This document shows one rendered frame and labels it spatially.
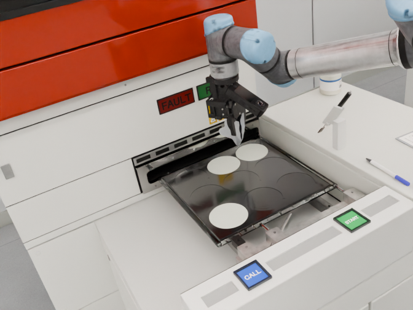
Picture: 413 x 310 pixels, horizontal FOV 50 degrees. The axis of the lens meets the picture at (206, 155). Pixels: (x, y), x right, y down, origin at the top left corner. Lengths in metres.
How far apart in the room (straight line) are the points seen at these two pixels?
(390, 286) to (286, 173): 0.39
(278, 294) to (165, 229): 0.47
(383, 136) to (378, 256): 0.38
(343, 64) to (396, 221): 0.36
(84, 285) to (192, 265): 0.48
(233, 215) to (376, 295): 0.39
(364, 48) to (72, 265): 1.02
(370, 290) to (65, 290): 0.90
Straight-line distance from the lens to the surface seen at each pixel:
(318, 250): 0.95
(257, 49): 1.03
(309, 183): 1.24
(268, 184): 1.24
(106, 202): 1.36
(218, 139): 1.42
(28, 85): 1.13
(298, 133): 1.33
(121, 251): 1.25
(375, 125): 1.37
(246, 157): 1.36
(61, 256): 1.43
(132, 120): 1.28
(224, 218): 1.14
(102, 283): 1.54
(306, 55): 1.09
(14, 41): 1.10
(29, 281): 2.59
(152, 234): 1.27
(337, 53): 1.06
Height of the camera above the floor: 1.63
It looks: 31 degrees down
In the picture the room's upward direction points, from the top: 10 degrees counter-clockwise
